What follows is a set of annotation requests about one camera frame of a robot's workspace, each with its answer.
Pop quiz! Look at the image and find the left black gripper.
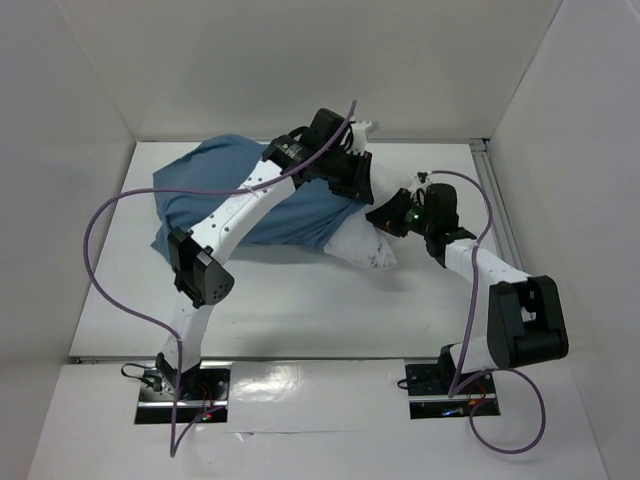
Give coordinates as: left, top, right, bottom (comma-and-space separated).
318, 147, 375, 205

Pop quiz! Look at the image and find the blue pillowcase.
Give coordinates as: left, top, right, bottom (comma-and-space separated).
151, 134, 364, 261

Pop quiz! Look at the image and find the white pillow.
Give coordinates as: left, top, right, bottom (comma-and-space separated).
323, 161, 416, 270

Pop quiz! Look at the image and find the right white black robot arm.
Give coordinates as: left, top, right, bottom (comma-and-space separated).
366, 183, 569, 392

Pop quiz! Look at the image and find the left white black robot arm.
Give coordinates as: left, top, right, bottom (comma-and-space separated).
156, 109, 377, 399

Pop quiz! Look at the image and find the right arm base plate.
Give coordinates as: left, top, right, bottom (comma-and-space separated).
396, 361, 501, 420

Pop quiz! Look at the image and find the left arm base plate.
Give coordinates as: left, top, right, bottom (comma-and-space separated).
121, 362, 231, 425

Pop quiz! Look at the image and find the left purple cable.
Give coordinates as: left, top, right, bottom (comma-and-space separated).
84, 99, 359, 459

